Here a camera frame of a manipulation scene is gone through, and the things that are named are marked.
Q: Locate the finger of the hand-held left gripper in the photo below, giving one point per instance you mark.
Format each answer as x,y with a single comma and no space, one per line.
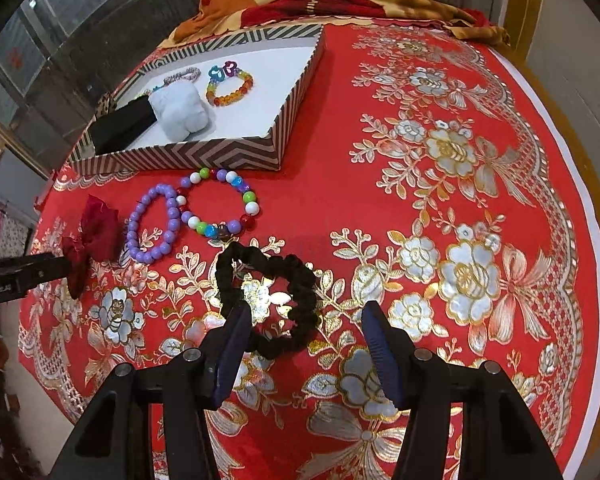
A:
24,270

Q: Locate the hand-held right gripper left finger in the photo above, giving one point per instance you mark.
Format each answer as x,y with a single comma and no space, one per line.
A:
232,350

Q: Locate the yellow wooden frame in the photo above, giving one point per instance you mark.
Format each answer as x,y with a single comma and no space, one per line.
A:
515,0

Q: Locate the red gold floral tablecloth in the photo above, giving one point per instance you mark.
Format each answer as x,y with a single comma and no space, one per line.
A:
330,185

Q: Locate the white fluffy scrunchie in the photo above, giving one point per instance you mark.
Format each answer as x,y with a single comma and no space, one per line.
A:
179,110

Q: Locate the striped cardboard box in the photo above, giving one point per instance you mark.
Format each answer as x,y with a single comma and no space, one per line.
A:
204,155

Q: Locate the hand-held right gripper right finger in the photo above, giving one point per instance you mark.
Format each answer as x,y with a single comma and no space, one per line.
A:
382,355

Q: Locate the red bow hair clip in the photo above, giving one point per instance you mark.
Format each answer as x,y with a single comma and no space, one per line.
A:
97,230

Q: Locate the leopard print scrunchie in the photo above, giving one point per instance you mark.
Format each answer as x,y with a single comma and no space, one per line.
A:
104,105

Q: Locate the black rectangular case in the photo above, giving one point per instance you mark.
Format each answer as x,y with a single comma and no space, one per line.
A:
119,127

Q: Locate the black scrunchie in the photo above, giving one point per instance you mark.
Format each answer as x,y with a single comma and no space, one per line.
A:
305,285

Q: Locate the metal window grille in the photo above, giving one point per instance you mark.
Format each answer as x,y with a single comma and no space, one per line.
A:
54,10

